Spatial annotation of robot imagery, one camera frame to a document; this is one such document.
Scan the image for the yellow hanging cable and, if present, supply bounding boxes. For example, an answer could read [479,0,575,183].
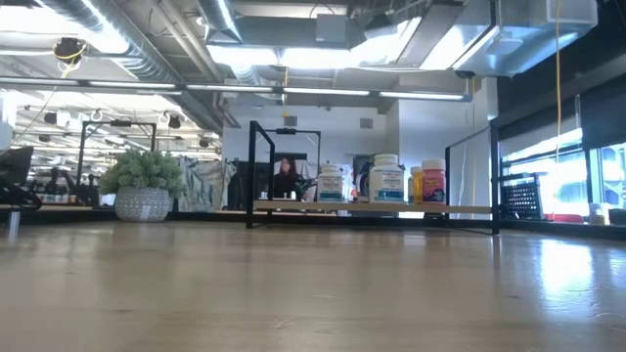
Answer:
[554,0,563,163]

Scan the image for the person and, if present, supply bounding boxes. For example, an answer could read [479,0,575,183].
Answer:
[271,154,308,201]

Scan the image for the wooden shelf black metal frame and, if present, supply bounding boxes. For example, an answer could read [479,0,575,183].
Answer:
[246,119,501,237]

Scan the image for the white Melatonin supplement bottle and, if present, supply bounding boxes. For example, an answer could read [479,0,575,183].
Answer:
[368,153,407,204]

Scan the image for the black background monitor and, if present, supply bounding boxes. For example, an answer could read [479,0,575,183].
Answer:
[0,145,35,187]

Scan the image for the silver spiral ventilation duct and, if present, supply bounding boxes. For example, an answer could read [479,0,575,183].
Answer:
[41,0,226,133]
[195,0,245,43]

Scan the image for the silver rectangular air duct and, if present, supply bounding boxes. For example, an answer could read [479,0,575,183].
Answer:
[351,0,601,79]

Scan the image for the small pale container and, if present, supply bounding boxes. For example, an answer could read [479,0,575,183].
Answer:
[588,201,611,227]

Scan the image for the orange bottle white cap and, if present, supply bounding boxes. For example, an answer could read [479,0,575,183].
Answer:
[408,165,425,204]

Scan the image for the green potted plant white pot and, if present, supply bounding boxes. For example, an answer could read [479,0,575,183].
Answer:
[99,148,188,224]

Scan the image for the white bottle blue label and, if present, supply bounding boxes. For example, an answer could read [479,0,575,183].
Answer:
[316,163,345,203]

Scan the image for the black ceiling-hung device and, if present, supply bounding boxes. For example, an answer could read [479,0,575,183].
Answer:
[52,36,89,66]

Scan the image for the black plastic crate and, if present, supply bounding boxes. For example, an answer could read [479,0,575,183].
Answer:
[499,173,545,221]

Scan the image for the red flat tray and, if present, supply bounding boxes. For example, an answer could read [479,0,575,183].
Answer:
[544,212,591,224]

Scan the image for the long ceiling light bar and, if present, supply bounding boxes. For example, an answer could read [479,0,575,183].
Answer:
[0,76,473,103]

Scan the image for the black background rig frame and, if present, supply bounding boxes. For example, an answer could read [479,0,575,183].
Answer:
[263,126,323,170]
[76,119,158,197]

